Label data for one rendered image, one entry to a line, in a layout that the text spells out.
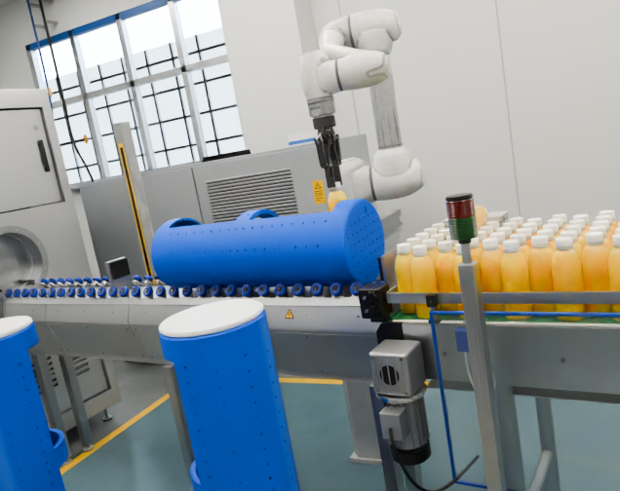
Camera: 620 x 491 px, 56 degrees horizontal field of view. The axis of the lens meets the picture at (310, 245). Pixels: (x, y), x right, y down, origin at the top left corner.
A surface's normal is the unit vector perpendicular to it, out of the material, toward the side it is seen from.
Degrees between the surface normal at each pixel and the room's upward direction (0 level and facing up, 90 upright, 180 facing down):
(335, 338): 110
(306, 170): 90
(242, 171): 90
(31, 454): 90
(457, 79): 90
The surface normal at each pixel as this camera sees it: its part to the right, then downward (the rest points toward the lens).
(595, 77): -0.43, 0.22
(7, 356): 0.74, -0.02
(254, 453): 0.44, 0.07
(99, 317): -0.55, -0.11
